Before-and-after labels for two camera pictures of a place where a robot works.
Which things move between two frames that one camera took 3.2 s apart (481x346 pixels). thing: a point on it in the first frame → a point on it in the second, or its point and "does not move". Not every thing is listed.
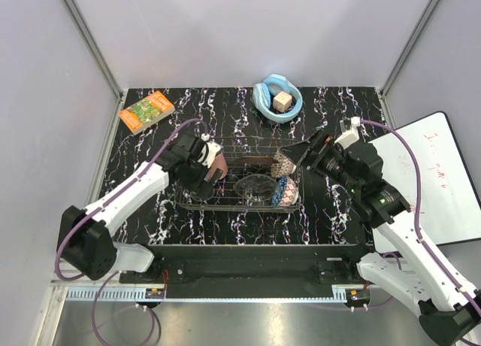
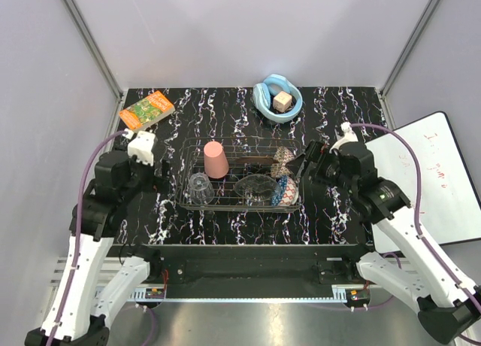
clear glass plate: [257, 188] does not move
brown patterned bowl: [282, 165] does not move
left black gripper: [194, 186] → [160, 183]
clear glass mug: [205, 191] does not move
